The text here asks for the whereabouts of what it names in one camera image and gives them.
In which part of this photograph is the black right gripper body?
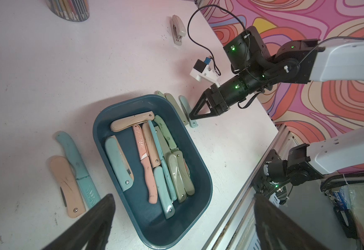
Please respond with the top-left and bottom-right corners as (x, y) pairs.
(189, 78), (263, 120)

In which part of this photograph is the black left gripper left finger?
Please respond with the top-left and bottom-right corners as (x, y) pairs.
(44, 194), (116, 250)

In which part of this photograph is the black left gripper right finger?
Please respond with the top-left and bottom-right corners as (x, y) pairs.
(254, 194), (327, 250)

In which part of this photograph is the light blue folding knife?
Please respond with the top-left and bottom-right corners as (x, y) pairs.
(179, 95), (198, 128)

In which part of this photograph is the light blue ceramic fruit knife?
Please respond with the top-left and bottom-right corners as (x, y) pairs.
(55, 131), (101, 209)

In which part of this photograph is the olive green folding knife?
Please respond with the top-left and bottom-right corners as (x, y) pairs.
(165, 93), (189, 126)

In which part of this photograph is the pink folding knife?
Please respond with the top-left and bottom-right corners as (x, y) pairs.
(49, 156), (86, 218)
(110, 111), (155, 132)

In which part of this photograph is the light green ceramic fruit knife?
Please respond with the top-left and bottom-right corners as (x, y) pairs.
(154, 91), (166, 98)

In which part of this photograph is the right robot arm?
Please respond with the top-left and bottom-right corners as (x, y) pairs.
(187, 26), (364, 195)

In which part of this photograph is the pale green fruit knife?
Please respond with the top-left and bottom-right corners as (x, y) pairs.
(154, 115), (179, 152)

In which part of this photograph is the light blue sheathed knife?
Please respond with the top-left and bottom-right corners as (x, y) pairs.
(104, 135), (135, 192)

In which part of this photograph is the teal plastic storage box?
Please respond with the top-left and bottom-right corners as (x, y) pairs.
(93, 95), (213, 250)

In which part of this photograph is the pink ceramic fruit knife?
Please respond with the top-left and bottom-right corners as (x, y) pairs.
(133, 124), (158, 204)

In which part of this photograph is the pencil holder cup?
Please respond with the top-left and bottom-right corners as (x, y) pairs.
(45, 0), (90, 23)

